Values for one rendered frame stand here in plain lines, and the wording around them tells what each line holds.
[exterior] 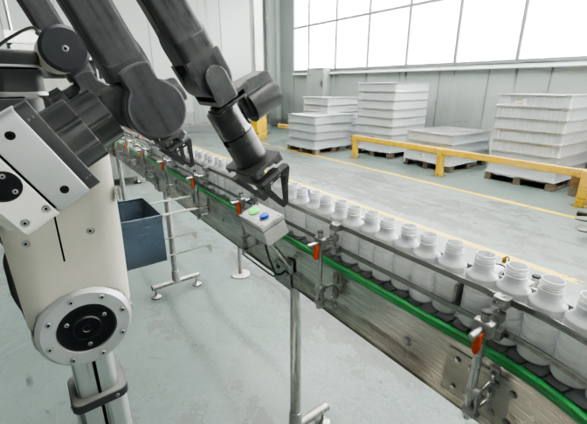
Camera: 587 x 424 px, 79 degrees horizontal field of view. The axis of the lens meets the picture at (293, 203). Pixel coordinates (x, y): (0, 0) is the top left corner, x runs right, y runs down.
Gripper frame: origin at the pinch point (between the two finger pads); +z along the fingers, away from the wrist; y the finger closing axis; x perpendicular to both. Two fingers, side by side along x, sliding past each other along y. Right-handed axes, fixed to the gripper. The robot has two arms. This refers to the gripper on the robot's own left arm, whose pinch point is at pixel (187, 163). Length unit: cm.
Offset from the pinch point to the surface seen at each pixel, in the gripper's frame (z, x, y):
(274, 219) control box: 24.1, -7.9, -15.6
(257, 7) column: 5, -557, 756
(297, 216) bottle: 33.1, -17.8, -9.2
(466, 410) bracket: 49, 0, -73
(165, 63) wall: 23, -364, 1026
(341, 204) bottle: 27.7, -23.2, -27.6
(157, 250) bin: 40, 20, 56
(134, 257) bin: 36, 29, 56
